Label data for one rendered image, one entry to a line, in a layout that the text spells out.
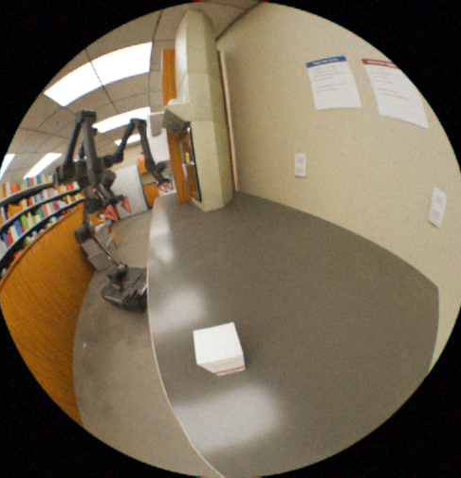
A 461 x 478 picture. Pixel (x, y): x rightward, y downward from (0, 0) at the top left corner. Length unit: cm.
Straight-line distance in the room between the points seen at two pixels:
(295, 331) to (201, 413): 19
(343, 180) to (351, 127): 22
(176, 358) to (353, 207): 70
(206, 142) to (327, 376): 85
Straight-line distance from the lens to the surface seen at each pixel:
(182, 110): 77
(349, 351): 29
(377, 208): 63
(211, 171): 74
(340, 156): 66
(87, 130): 89
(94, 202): 136
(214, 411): 24
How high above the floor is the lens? 118
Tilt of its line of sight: 31 degrees down
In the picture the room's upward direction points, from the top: 6 degrees counter-clockwise
